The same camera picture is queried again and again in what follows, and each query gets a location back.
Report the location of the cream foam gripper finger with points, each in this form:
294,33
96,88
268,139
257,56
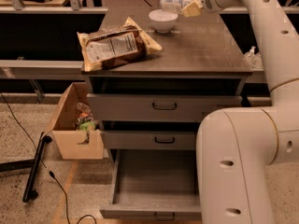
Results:
192,9

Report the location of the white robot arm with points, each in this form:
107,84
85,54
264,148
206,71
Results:
234,145

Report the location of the black stand leg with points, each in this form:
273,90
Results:
30,193

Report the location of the clear dispenser bottle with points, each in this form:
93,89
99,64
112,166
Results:
254,59

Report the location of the white ceramic bowl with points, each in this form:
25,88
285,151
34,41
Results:
162,21

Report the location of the middle grey drawer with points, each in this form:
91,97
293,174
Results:
148,140

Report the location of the top grey drawer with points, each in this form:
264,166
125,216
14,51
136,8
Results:
160,108

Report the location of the green snack packet in box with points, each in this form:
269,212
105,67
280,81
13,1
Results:
87,126

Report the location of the bottom open grey drawer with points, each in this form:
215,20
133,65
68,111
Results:
154,185

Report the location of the cardboard box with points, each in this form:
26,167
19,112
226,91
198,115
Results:
74,144

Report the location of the grey drawer cabinet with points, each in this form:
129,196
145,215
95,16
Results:
199,58

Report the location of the clear plastic bottle blue label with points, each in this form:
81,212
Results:
174,6

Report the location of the brown yellow snack bag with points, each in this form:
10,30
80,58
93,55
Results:
116,46

